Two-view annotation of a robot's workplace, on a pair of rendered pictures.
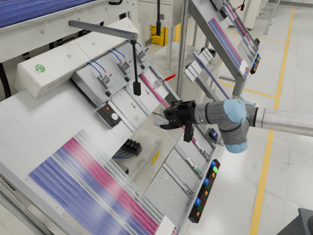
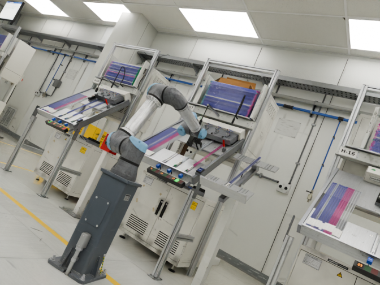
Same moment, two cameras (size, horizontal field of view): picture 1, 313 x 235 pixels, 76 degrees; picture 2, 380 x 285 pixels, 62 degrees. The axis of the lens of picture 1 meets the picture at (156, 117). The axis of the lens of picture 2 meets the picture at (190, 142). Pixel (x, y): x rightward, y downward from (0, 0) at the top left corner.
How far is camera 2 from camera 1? 2.77 m
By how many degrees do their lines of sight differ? 98
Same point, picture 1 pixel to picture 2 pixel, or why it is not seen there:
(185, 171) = (174, 161)
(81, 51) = (212, 122)
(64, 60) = (206, 120)
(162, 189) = (165, 152)
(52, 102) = not seen: hidden behind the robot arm
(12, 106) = not seen: hidden behind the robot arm
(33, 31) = (208, 111)
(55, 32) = (212, 115)
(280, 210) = not seen: outside the picture
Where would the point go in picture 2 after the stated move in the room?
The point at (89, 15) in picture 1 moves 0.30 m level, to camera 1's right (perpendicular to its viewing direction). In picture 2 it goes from (226, 117) to (229, 108)
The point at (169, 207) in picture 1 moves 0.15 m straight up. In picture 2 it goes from (157, 155) to (165, 138)
